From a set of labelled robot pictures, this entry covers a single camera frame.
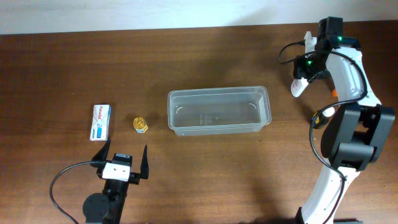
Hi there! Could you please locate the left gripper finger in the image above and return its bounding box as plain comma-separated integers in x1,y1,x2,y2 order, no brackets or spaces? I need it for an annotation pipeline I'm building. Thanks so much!
140,145,149,179
91,139,111,166

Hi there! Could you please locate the white spray bottle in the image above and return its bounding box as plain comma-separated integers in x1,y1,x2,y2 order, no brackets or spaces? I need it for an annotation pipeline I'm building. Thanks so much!
290,78,309,98

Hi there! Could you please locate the orange tube white cap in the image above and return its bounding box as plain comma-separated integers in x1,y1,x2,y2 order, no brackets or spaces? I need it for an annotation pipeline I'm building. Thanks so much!
332,89,338,97

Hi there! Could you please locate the dark bottle white cap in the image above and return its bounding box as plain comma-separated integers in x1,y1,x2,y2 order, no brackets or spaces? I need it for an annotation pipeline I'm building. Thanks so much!
311,107,335,129

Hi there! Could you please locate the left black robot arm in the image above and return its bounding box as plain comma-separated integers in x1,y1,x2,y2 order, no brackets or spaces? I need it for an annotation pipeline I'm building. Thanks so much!
82,140,149,224

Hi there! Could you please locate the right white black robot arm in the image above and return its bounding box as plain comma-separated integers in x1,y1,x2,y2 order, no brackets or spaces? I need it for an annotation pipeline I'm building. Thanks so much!
290,17,395,223

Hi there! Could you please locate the clear plastic container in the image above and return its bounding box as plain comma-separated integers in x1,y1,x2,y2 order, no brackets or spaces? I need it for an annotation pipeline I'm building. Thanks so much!
167,86,272,136

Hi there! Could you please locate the white Panadol medicine box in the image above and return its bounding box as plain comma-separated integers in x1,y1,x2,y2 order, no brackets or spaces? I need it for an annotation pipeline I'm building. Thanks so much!
90,105,111,141

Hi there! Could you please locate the small gold lid jar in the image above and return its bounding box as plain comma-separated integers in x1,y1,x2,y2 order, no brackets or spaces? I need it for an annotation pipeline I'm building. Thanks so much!
133,117,148,133

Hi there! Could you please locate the left black camera cable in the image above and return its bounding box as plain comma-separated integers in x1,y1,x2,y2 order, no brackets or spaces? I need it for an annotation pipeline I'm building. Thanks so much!
49,161,105,224

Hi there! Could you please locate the black camera cable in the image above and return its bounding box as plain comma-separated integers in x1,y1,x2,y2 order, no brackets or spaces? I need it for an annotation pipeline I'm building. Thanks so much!
49,161,105,224
278,40,368,224

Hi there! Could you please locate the right black camera cable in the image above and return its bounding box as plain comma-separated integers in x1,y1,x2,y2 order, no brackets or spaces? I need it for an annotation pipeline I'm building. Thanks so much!
278,40,368,224

